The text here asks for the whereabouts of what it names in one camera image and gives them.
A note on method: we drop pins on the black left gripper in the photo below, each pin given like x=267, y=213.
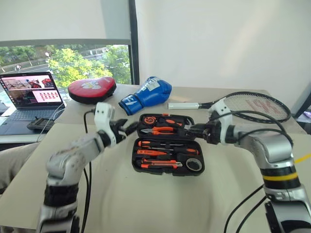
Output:
x=118, y=132

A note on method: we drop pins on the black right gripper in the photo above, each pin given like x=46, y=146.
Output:
x=209, y=132

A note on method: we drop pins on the long orange black screwdriver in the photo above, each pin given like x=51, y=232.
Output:
x=144, y=144

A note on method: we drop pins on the black electrical tape roll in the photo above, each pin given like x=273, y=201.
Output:
x=188, y=165

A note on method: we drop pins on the orange black utility knife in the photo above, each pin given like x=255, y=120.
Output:
x=155, y=163

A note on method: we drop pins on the black tool case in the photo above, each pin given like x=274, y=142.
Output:
x=167, y=172

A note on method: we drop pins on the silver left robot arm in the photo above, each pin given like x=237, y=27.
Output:
x=73, y=155

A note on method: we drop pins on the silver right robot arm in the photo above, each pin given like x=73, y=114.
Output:
x=272, y=148

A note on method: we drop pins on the orange black tape measure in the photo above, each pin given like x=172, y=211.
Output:
x=148, y=120

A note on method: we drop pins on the black tennis racket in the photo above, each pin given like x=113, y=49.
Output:
x=184, y=105

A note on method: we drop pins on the blue boxing glove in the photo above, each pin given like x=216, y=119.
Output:
x=148, y=95

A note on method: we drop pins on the red boxing focus pad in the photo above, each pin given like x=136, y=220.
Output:
x=91, y=91

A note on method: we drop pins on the black handheld controller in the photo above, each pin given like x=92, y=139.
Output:
x=40, y=124

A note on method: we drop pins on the grey laptop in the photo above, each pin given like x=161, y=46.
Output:
x=26, y=91

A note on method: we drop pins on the white side desk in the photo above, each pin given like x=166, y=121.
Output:
x=19, y=138

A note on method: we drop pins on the yellow tape strip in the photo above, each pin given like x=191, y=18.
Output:
x=302, y=158

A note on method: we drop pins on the beige cloth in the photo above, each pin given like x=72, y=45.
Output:
x=14, y=162

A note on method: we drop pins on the white roller blind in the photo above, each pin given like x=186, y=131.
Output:
x=60, y=19

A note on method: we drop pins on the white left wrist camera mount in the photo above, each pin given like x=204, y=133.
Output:
x=103, y=116

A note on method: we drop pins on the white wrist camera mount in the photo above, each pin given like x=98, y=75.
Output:
x=103, y=116
x=222, y=114

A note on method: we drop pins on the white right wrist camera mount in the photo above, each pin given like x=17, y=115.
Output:
x=222, y=114

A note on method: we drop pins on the black window frame post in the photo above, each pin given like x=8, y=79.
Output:
x=134, y=41

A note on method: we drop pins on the black frame stand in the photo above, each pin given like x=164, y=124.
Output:
x=303, y=102

